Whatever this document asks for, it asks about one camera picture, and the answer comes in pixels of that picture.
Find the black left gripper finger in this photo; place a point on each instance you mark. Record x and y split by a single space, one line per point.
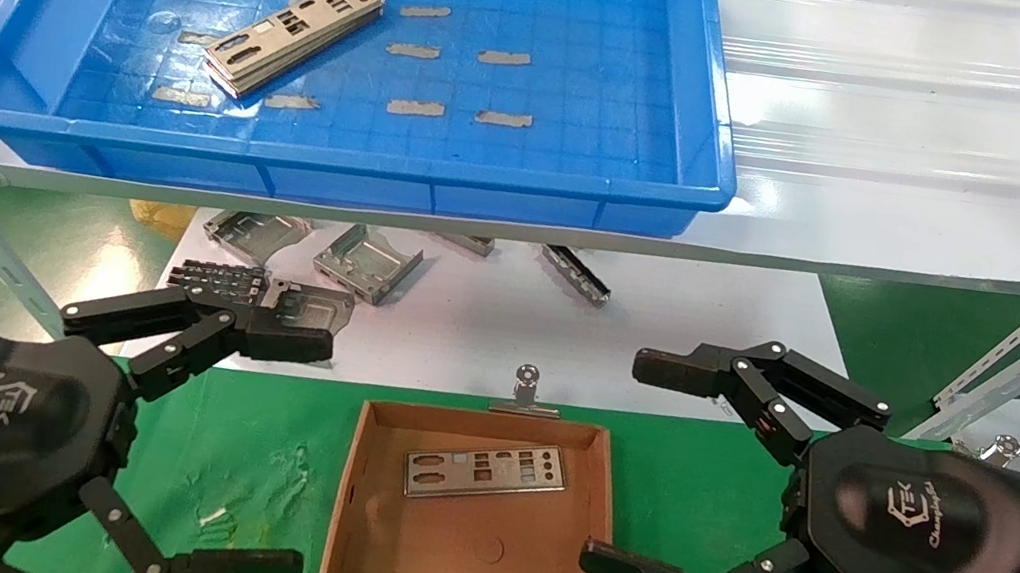
284 342

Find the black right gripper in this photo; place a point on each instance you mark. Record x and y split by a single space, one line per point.
909 528

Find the metal I/O shield plate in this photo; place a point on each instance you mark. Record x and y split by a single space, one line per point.
491 484

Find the stack of metal I/O plates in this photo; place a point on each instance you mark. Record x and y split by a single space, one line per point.
267 53

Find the shallow cardboard box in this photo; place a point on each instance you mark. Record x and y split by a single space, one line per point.
460 552

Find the blue plastic tray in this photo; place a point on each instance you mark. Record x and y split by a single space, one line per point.
561 11

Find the black ribbed metal part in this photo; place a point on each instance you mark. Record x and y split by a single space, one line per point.
218 276

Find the yellow plastic bag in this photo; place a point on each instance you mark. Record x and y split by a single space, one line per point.
161 219

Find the white flat board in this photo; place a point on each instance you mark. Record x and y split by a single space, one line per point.
504 326

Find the long grey metal rail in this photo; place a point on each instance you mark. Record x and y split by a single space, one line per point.
576 273

